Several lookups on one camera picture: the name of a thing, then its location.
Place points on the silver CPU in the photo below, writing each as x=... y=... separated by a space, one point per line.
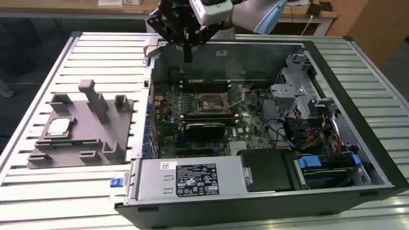
x=61 y=127

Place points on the black RAM stick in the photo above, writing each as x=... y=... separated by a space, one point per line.
x=211 y=121

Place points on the black open PC case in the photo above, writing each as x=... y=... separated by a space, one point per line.
x=225 y=210

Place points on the blue case latch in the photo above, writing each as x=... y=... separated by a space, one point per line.
x=117 y=182

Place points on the wooden desk white legs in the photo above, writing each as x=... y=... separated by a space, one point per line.
x=115 y=10

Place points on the white box black print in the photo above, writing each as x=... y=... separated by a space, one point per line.
x=133 y=2

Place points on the grey parts rack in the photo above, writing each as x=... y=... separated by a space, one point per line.
x=86 y=124

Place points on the hard disk in blue carrier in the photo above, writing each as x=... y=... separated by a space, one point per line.
x=309 y=164

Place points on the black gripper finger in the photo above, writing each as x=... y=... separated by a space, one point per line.
x=191 y=55
x=161 y=24

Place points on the silver power supply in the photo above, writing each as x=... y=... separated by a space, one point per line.
x=154 y=177

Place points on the CPU socket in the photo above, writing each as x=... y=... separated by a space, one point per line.
x=211 y=106

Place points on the white wrist camera black face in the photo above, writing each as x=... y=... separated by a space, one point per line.
x=214 y=13

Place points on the metal drive cage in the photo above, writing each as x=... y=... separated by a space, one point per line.
x=289 y=92

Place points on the black graphics card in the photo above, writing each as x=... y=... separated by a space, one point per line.
x=205 y=131

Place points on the wooden cabinet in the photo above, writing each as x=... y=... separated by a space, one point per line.
x=378 y=28

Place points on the black phone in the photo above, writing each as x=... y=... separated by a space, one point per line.
x=315 y=10

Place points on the green motherboard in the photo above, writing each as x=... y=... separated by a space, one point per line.
x=253 y=134

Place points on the white furniture foot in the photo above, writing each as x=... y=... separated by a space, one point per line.
x=6 y=91

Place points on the silver chipset heatsink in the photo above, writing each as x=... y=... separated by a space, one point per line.
x=238 y=146

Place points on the green RAM stick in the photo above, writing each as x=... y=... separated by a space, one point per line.
x=69 y=143

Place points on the black flat device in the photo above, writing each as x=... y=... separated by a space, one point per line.
x=327 y=6

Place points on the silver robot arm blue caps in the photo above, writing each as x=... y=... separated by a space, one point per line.
x=243 y=14

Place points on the black plastic cover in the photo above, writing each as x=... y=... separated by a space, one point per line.
x=269 y=170

